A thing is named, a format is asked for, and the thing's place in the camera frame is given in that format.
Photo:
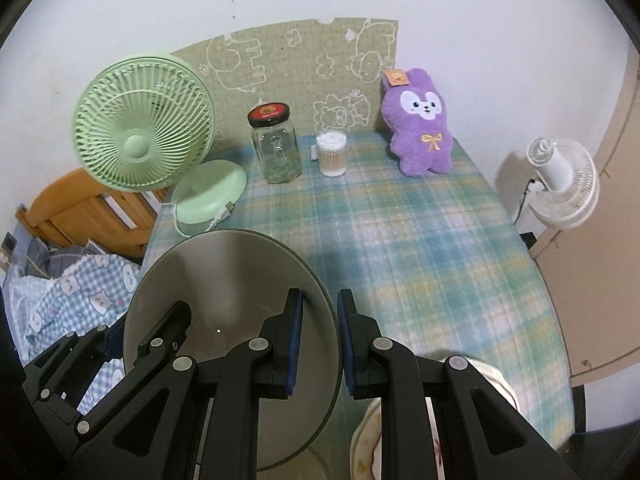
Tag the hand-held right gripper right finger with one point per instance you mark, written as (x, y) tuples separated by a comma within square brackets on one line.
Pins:
[(345, 340)]

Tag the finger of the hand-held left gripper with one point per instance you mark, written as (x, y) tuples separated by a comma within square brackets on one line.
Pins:
[(170, 330), (116, 340)]

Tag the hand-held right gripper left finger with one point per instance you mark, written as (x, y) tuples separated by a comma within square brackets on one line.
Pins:
[(295, 340)]

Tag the floral ceramic bowl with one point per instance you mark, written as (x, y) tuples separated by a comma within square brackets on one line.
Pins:
[(225, 280)]

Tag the yellow flower cream plate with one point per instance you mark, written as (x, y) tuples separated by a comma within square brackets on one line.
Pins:
[(367, 440)]

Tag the white plate with red rim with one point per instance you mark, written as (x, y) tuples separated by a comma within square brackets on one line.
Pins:
[(436, 440)]

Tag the blue checked blanket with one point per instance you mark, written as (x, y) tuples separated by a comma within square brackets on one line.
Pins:
[(75, 285)]

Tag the grey striped cloth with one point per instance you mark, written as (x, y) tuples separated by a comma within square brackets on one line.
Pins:
[(60, 260)]

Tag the plaid tablecloth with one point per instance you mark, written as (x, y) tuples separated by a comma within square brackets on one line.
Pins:
[(425, 260)]

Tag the wooden chair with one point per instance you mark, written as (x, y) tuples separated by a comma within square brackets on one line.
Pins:
[(75, 215)]

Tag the cotton swab container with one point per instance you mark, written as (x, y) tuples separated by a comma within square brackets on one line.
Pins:
[(331, 157)]

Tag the glass jar with black lid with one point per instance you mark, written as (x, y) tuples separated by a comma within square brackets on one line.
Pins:
[(275, 155)]

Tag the green desk fan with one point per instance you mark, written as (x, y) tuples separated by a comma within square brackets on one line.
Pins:
[(135, 145)]

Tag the purple plush rabbit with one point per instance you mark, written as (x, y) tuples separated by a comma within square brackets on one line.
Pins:
[(420, 145)]

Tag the beige door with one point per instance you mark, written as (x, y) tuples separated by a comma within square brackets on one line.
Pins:
[(600, 285)]

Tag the white clip fan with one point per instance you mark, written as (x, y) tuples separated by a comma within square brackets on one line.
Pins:
[(555, 170)]

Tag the green cartoon wall mat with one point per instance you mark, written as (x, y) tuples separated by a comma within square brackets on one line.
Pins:
[(300, 60)]

